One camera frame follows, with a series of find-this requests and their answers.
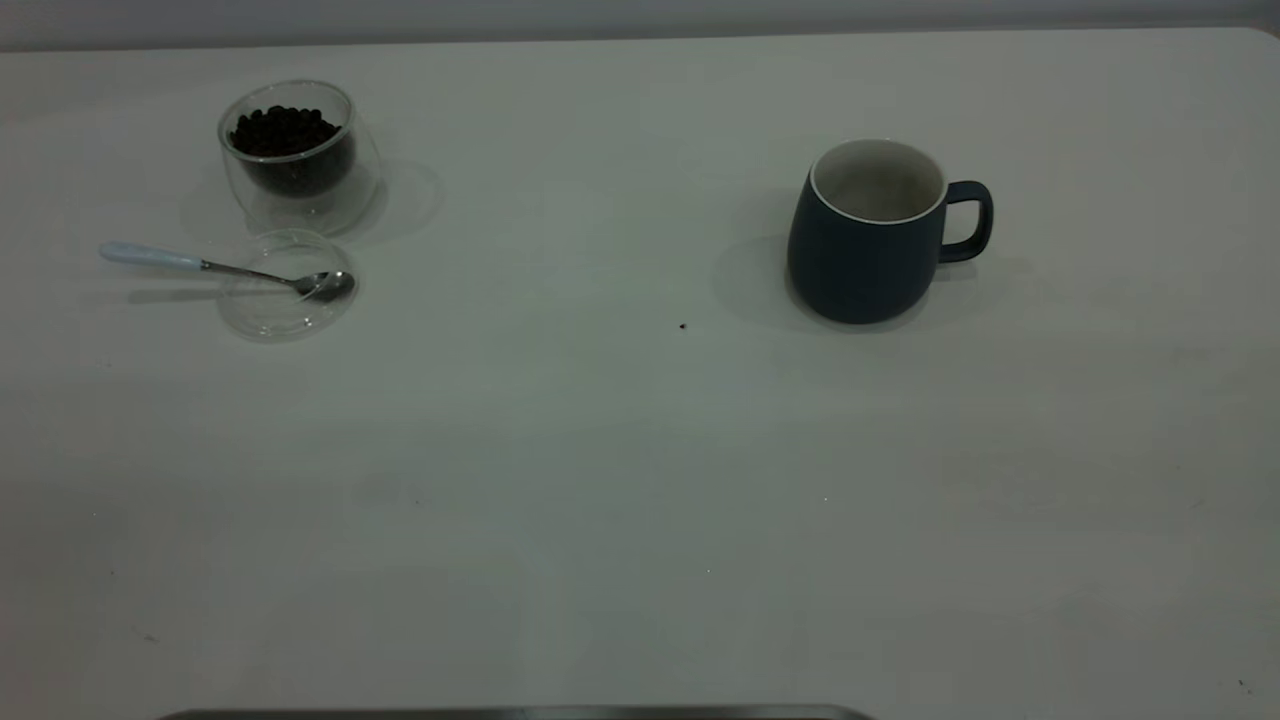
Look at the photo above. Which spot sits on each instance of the dark coffee beans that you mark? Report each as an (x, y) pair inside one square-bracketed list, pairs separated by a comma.
[(285, 135)]

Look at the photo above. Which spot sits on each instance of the dark blue-grey ceramic mug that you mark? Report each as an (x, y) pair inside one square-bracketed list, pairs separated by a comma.
[(860, 270)]

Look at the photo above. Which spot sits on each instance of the clear glass saucer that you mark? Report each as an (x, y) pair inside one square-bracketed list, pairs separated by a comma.
[(265, 315)]

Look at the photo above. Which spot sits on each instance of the double-wall clear glass cup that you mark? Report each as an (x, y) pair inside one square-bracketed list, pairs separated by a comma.
[(300, 205)]

